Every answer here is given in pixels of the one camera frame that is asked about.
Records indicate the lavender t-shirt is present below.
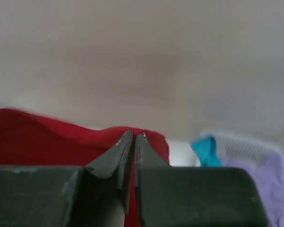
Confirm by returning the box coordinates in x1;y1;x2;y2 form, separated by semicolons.
220;151;284;227

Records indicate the red t-shirt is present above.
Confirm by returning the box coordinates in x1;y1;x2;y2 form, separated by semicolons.
0;109;169;227

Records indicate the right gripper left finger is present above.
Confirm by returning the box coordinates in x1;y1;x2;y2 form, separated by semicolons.
0;131;134;227

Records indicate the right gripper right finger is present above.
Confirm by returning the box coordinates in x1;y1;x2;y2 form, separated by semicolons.
135;133;269;227

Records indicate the white plastic laundry basket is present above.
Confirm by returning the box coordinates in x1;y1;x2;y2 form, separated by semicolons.
200;129;283;166

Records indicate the teal t-shirt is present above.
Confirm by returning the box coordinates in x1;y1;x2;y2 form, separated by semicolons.
190;136;223;167

